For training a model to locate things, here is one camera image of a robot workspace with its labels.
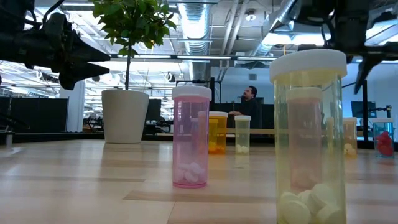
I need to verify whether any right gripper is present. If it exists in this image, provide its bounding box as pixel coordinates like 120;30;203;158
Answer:
298;0;398;94

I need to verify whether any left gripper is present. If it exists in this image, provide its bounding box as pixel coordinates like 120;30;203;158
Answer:
40;12;111;91

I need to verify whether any small yellow-green pill bottle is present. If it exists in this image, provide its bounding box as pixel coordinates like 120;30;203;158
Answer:
341;117;358;157
234;115;252;156

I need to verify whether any blue bottle with red pills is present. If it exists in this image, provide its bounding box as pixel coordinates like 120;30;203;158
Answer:
372;118;395;159

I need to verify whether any large orange pill bottle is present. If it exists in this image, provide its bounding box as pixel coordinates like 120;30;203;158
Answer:
208;111;229;155

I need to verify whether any black computer monitor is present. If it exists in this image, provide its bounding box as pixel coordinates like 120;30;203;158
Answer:
351;101;377;119

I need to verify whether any white building column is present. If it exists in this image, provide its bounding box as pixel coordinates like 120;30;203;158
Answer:
60;80;86;133

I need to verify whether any small green tree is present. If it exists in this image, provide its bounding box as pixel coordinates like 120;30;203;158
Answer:
91;0;177;91

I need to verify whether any black partition panel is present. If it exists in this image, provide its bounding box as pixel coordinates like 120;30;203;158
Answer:
11;97;69;133

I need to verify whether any large yellow-green pill bottle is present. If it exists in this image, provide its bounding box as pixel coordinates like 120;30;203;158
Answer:
269;49;348;224

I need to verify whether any person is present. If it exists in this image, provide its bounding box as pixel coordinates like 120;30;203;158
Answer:
228;85;262;130

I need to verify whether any wooden shelf with black frame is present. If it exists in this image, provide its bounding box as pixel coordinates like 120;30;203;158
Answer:
210;77;370;144

